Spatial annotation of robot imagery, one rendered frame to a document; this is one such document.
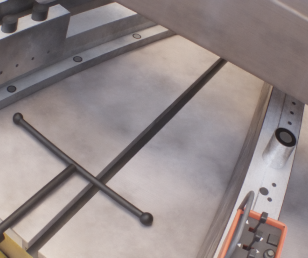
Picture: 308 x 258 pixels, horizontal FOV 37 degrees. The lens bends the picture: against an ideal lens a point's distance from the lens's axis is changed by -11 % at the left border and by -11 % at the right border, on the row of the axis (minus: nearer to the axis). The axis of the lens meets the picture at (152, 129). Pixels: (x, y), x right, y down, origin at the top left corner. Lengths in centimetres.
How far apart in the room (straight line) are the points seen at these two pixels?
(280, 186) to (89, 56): 107
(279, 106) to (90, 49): 89
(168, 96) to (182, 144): 26
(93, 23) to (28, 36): 51
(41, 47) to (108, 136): 43
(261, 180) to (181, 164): 54
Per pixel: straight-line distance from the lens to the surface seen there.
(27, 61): 179
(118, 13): 225
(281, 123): 159
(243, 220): 97
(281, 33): 132
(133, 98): 203
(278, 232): 113
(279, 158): 139
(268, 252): 107
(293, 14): 129
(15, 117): 180
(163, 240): 161
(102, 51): 215
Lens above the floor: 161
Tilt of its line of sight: 43 degrees down
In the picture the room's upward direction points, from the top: 19 degrees clockwise
